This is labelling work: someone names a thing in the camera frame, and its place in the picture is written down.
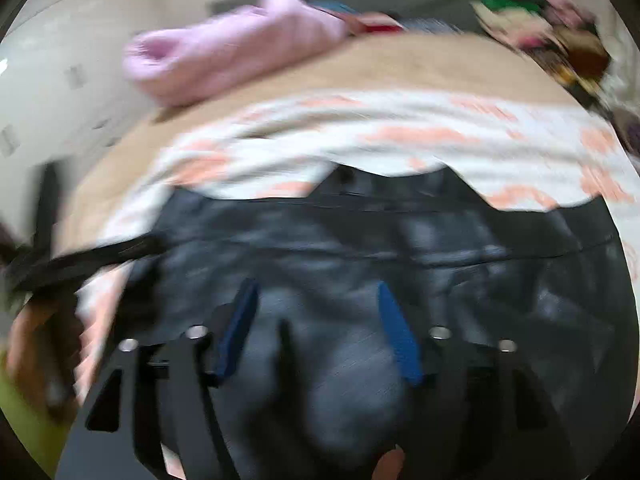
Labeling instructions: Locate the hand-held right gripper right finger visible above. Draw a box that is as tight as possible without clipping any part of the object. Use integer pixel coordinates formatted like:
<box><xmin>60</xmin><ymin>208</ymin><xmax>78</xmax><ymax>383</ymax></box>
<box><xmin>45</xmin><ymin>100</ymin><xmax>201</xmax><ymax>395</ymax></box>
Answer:
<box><xmin>376</xmin><ymin>281</ymin><xmax>581</xmax><ymax>480</ymax></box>

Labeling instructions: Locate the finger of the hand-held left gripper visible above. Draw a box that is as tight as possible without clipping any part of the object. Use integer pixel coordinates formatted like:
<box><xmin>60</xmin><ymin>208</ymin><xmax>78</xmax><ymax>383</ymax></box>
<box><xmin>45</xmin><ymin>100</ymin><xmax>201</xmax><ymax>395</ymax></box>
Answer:
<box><xmin>7</xmin><ymin>255</ymin><xmax>151</xmax><ymax>293</ymax></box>
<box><xmin>75</xmin><ymin>232</ymin><xmax>168</xmax><ymax>263</ymax></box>

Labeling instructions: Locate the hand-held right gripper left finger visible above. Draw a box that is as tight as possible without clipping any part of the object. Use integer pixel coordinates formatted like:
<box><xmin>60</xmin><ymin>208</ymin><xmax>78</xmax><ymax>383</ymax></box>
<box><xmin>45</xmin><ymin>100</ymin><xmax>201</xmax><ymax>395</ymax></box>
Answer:
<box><xmin>55</xmin><ymin>277</ymin><xmax>260</xmax><ymax>480</ymax></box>

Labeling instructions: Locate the black leather jacket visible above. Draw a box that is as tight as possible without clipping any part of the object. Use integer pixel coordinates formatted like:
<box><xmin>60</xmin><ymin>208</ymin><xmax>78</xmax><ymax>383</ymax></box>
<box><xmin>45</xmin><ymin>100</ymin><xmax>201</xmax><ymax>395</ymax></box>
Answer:
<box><xmin>75</xmin><ymin>164</ymin><xmax>628</xmax><ymax>480</ymax></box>

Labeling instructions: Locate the pile of mixed clothes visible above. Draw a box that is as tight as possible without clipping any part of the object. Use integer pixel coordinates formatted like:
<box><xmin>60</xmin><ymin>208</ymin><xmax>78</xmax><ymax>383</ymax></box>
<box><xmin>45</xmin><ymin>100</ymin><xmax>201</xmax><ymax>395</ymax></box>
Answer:
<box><xmin>472</xmin><ymin>0</ymin><xmax>613</xmax><ymax>106</ymax></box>

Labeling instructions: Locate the person's left hand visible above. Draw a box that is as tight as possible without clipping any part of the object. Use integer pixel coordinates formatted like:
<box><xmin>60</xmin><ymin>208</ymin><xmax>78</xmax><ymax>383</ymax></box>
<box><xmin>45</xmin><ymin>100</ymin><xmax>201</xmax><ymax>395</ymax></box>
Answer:
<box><xmin>7</xmin><ymin>302</ymin><xmax>86</xmax><ymax>423</ymax></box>

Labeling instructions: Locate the person's right hand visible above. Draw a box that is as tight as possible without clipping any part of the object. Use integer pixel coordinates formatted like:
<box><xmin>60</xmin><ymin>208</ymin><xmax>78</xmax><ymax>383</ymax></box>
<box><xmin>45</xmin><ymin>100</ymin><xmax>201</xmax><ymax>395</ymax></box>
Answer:
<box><xmin>369</xmin><ymin>446</ymin><xmax>407</xmax><ymax>480</ymax></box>

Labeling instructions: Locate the white wardrobe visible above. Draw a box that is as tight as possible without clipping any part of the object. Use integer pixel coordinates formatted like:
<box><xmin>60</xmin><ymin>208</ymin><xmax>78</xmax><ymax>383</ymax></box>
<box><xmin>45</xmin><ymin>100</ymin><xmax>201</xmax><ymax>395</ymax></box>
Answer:
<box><xmin>0</xmin><ymin>0</ymin><xmax>171</xmax><ymax>241</ymax></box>

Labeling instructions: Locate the white orange printed blanket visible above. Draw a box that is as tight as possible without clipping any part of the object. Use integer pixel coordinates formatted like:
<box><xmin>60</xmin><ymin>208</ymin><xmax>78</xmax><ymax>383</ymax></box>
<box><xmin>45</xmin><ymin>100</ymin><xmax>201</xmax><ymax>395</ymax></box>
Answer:
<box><xmin>75</xmin><ymin>89</ymin><xmax>640</xmax><ymax>411</ymax></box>

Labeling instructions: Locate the pink comforter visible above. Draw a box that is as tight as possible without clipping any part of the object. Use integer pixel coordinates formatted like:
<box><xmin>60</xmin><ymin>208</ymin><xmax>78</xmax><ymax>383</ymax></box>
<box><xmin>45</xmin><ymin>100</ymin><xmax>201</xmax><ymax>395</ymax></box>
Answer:
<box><xmin>122</xmin><ymin>0</ymin><xmax>351</xmax><ymax>108</ymax></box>

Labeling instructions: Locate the beige bed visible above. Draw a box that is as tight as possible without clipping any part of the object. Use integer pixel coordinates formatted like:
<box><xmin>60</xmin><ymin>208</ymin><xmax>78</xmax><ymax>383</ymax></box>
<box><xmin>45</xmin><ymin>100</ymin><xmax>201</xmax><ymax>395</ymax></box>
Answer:
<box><xmin>55</xmin><ymin>32</ymin><xmax>576</xmax><ymax>256</ymax></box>

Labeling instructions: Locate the blue patterned cloth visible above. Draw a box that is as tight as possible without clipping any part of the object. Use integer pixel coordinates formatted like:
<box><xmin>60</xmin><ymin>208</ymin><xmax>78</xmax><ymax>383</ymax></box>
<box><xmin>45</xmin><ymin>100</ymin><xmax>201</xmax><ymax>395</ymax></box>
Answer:
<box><xmin>402</xmin><ymin>19</ymin><xmax>463</xmax><ymax>36</ymax></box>

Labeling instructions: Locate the red cloth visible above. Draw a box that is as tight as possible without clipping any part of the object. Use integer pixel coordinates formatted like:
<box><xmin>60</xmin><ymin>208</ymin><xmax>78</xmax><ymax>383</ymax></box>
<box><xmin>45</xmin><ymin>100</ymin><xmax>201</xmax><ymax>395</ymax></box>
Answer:
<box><xmin>347</xmin><ymin>12</ymin><xmax>406</xmax><ymax>36</ymax></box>

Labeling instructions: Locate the teal cloth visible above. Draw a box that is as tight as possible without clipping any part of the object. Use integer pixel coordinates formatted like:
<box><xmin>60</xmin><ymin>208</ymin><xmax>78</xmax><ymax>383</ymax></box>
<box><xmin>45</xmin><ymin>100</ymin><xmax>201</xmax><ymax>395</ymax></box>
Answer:
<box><xmin>310</xmin><ymin>1</ymin><xmax>358</xmax><ymax>17</ymax></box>

